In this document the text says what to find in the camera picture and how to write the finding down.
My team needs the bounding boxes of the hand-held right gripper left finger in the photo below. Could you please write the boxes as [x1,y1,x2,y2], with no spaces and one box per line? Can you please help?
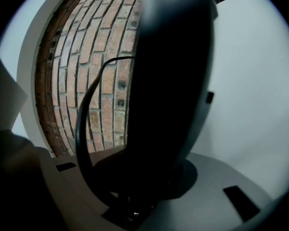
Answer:
[37,148,127,231]

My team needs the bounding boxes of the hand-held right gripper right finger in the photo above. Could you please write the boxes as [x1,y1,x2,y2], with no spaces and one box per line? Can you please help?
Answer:
[139,7,279,231]

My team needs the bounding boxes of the black keyboard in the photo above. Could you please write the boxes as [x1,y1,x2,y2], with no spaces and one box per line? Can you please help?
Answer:
[125,0,216,201]

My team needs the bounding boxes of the white table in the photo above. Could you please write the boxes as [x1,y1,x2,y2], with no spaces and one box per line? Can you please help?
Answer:
[197,0,289,199]

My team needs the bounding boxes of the black cable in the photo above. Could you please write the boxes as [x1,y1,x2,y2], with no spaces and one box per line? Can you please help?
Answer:
[76,56,137,202]

